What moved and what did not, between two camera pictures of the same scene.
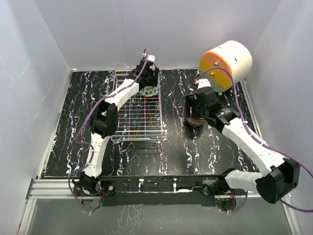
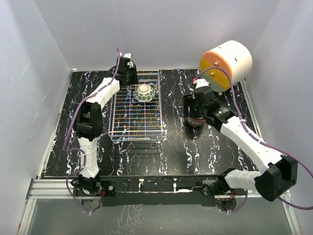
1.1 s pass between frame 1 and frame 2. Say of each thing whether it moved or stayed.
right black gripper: stayed
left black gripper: moved
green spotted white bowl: moved
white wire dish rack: stayed
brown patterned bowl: stayed
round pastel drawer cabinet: stayed
